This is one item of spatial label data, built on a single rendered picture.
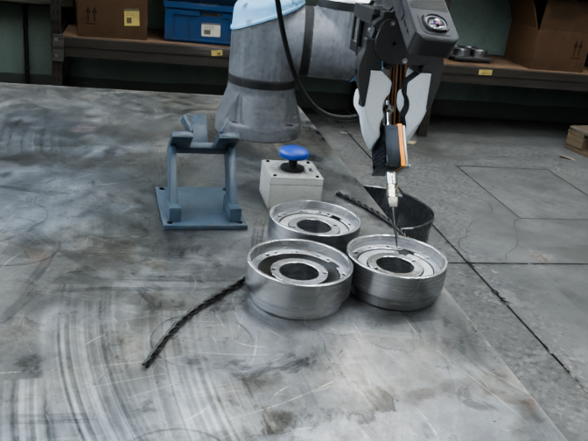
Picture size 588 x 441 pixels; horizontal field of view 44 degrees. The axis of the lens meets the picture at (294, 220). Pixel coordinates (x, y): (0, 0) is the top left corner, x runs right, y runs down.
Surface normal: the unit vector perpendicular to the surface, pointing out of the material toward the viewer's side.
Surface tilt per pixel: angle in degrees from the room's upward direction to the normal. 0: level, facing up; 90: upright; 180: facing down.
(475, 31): 90
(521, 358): 0
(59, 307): 0
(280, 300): 90
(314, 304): 90
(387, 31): 90
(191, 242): 0
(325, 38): 74
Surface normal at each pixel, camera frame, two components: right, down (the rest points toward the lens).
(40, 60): 0.20, 0.40
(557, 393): 0.11, -0.92
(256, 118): 0.07, 0.09
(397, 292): -0.07, 0.37
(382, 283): -0.36, 0.32
